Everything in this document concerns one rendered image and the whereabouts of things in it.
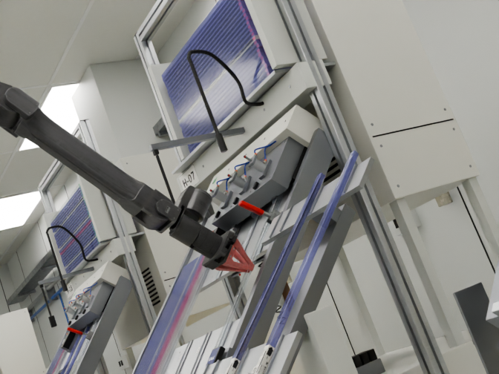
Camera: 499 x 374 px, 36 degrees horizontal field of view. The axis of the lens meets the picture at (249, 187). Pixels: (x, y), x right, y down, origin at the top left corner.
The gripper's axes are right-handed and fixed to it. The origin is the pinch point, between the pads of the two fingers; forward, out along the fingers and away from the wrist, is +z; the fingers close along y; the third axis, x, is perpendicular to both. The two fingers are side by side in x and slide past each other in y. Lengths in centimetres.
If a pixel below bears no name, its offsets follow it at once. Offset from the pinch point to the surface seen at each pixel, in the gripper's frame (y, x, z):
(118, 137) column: 305, -192, -17
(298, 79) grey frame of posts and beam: -12.3, -44.3, -10.2
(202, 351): 11.1, 18.7, 0.9
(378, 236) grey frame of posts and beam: -13.9, -16.8, 21.7
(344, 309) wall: 204, -113, 133
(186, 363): 18.7, 20.3, 0.9
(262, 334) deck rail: -10.0, 16.9, 4.7
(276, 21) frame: -12, -57, -21
